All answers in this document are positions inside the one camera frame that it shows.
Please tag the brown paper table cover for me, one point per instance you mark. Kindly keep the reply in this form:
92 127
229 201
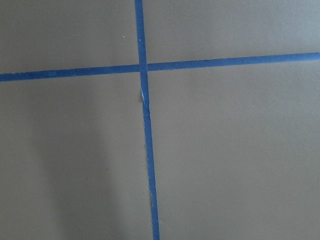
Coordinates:
159 119

